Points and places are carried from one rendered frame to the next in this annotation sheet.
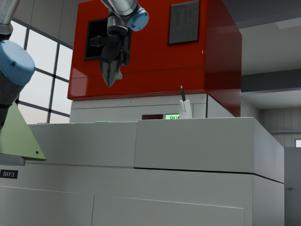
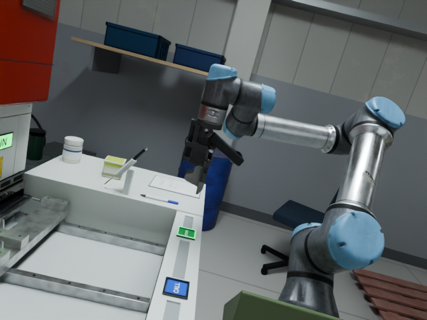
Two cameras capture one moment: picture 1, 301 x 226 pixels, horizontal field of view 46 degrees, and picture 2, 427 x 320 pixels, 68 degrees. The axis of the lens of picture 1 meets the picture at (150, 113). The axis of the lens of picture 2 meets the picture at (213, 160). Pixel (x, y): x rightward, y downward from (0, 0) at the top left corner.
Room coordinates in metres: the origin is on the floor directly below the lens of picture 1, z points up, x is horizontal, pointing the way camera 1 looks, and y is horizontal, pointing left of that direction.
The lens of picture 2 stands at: (1.62, 0.90, 1.41)
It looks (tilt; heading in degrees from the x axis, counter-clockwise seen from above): 14 degrees down; 239
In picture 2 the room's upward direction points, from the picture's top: 15 degrees clockwise
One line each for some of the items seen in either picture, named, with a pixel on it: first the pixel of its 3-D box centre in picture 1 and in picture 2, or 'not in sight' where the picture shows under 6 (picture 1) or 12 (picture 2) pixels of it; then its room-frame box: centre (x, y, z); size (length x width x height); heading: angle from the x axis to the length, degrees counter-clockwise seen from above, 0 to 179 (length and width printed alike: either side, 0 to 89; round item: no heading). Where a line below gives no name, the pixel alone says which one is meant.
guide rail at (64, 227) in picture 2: not in sight; (91, 233); (1.41, -0.07, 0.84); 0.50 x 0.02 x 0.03; 152
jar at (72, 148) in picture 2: not in sight; (72, 150); (1.47, -0.42, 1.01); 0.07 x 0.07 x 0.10
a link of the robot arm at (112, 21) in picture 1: (117, 26); (211, 115); (1.20, 0.14, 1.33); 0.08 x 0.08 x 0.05
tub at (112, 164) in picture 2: not in sight; (114, 167); (1.32, -0.29, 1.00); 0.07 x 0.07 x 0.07; 69
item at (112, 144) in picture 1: (73, 145); (176, 279); (1.24, 0.26, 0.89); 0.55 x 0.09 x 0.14; 62
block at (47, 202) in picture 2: not in sight; (54, 203); (1.52, -0.17, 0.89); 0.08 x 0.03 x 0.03; 152
